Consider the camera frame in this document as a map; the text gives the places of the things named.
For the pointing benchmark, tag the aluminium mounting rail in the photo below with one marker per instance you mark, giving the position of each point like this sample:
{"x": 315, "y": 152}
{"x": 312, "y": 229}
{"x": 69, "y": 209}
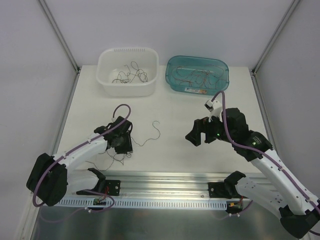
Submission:
{"x": 164, "y": 185}

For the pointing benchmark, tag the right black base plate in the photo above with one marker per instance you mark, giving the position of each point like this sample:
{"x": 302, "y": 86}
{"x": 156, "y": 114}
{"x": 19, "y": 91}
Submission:
{"x": 224, "y": 190}

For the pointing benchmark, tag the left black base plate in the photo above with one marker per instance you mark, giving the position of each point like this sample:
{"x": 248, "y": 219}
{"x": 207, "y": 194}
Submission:
{"x": 112, "y": 187}

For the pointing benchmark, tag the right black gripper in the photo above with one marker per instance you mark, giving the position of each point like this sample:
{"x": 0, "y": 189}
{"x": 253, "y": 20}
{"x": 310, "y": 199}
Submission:
{"x": 204, "y": 129}

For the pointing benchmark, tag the right aluminium frame post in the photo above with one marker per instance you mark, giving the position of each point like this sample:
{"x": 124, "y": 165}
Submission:
{"x": 275, "y": 35}

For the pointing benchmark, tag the aluminium frame post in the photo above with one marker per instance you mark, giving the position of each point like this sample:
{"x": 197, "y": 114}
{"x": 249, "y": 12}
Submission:
{"x": 56, "y": 29}
{"x": 275, "y": 35}

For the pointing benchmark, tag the white plastic tub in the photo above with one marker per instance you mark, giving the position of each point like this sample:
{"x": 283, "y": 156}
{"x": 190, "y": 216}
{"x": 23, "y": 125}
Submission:
{"x": 128, "y": 72}

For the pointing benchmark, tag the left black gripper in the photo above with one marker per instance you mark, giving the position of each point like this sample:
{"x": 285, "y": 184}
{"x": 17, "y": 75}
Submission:
{"x": 125, "y": 144}

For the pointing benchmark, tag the label sticker on bin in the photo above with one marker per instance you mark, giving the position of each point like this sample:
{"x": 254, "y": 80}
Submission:
{"x": 196, "y": 91}

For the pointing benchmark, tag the teal transparent plastic bin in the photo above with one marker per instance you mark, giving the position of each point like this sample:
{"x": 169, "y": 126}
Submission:
{"x": 198, "y": 73}

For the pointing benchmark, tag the left aluminium frame post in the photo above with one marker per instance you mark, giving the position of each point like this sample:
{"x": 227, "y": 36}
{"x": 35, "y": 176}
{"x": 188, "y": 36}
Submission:
{"x": 56, "y": 29}

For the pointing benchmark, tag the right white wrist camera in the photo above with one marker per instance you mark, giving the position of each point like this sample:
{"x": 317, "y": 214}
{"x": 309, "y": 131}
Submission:
{"x": 215, "y": 109}

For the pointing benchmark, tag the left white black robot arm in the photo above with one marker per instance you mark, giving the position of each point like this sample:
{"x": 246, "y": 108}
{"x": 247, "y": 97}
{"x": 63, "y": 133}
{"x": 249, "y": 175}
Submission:
{"x": 54, "y": 176}

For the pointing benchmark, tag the white slotted cable duct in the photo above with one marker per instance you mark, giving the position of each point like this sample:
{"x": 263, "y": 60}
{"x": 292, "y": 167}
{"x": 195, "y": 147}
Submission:
{"x": 126, "y": 203}

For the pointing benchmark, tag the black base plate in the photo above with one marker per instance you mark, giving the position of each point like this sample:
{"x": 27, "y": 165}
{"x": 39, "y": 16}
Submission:
{"x": 224, "y": 190}
{"x": 112, "y": 187}

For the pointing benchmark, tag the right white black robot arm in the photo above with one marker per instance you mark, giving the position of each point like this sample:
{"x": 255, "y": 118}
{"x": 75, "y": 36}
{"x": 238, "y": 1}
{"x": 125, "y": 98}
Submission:
{"x": 296, "y": 207}

